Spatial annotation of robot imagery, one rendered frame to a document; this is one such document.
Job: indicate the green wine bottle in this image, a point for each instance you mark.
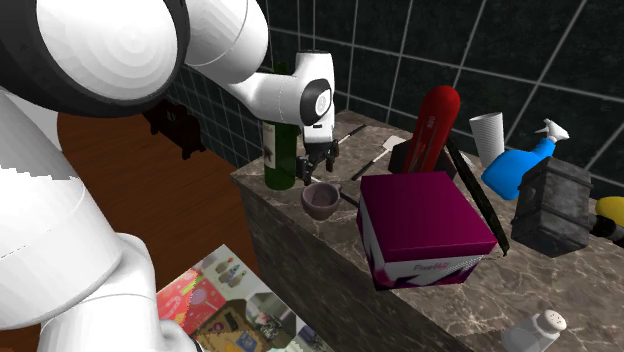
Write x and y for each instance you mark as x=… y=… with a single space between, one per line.
x=280 y=166

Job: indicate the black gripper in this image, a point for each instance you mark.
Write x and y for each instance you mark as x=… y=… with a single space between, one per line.
x=319 y=150

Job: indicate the dark grey metal box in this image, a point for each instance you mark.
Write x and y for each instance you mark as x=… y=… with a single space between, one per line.
x=553 y=209

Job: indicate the thin dark utensil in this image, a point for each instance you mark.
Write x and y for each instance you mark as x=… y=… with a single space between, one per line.
x=352 y=134

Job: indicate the white salt shaker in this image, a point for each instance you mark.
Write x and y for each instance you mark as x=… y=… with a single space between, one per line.
x=534 y=334

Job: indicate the patterned robot stand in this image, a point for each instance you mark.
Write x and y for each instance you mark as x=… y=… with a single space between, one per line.
x=229 y=312

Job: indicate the grey purple cup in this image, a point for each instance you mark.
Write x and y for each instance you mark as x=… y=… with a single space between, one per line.
x=320 y=201

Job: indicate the long black stick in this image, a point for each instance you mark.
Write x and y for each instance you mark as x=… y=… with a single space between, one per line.
x=480 y=197

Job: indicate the black wall fixture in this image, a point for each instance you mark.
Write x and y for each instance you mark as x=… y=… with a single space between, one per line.
x=178 y=129

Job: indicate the red oblong object black base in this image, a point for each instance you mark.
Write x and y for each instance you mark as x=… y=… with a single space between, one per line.
x=434 y=126

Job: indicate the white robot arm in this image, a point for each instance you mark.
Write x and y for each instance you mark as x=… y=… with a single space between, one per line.
x=73 y=234

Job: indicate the blue spray bottle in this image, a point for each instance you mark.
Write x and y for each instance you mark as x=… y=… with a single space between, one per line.
x=509 y=170

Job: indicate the magenta box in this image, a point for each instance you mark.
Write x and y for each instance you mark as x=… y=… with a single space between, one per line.
x=419 y=214

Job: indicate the white ribbed cup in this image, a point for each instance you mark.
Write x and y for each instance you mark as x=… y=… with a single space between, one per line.
x=489 y=139

